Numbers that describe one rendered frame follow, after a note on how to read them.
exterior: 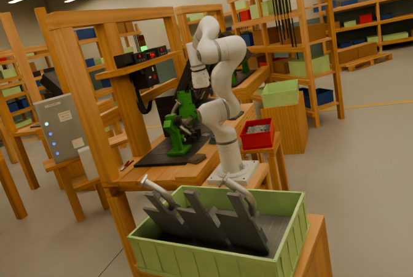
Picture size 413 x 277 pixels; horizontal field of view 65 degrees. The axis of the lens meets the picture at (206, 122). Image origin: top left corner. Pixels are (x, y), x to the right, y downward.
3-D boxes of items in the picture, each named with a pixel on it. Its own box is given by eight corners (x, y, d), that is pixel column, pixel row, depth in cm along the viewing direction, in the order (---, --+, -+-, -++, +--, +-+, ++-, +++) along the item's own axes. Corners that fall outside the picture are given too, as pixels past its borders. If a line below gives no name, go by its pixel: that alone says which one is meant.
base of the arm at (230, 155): (255, 164, 187) (249, 134, 181) (239, 180, 173) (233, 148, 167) (227, 161, 198) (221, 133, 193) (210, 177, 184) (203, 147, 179)
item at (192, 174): (256, 117, 320) (254, 102, 316) (201, 199, 189) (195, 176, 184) (243, 118, 326) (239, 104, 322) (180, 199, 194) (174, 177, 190)
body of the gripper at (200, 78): (188, 70, 189) (192, 89, 192) (204, 67, 185) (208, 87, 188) (193, 68, 196) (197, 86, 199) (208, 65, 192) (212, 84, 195)
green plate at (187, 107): (198, 116, 250) (194, 89, 250) (193, 117, 243) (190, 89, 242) (184, 118, 255) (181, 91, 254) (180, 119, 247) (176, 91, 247)
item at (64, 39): (197, 111, 340) (174, 15, 314) (111, 182, 209) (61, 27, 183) (190, 112, 344) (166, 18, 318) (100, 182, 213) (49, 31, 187)
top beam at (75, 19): (175, 15, 315) (173, 6, 312) (60, 27, 183) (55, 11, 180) (167, 18, 318) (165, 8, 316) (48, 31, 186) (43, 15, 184)
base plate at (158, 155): (235, 112, 305) (234, 110, 304) (188, 164, 208) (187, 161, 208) (194, 117, 321) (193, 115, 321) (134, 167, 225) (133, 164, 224)
